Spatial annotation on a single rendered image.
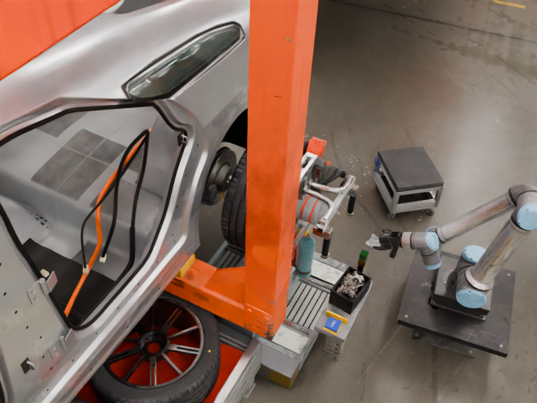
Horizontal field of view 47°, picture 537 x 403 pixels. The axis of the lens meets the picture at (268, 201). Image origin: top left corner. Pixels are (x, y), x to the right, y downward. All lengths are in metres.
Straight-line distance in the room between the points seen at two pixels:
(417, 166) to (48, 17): 3.58
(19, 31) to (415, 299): 2.98
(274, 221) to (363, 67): 3.65
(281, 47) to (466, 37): 4.86
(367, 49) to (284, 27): 4.33
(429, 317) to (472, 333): 0.24
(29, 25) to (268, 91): 1.16
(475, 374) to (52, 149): 2.66
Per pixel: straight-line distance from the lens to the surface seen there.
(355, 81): 5.69
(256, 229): 2.50
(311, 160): 3.08
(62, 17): 1.05
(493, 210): 3.16
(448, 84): 5.90
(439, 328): 3.56
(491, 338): 3.62
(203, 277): 3.11
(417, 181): 4.25
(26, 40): 1.01
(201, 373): 3.02
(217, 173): 3.27
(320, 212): 3.13
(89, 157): 3.28
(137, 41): 2.44
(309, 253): 3.21
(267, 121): 2.11
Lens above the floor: 3.14
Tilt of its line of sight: 45 degrees down
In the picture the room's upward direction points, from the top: 3 degrees clockwise
